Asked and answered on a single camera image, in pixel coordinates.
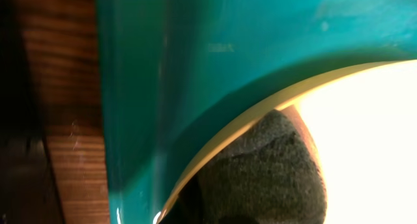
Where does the green scrub sponge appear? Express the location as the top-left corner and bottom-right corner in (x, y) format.
(162, 109), (327, 223)

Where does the teal plastic tray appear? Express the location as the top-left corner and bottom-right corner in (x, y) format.
(96, 0), (416, 223)

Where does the yellow plate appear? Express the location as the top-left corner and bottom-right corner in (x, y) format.
(154, 60), (416, 223)

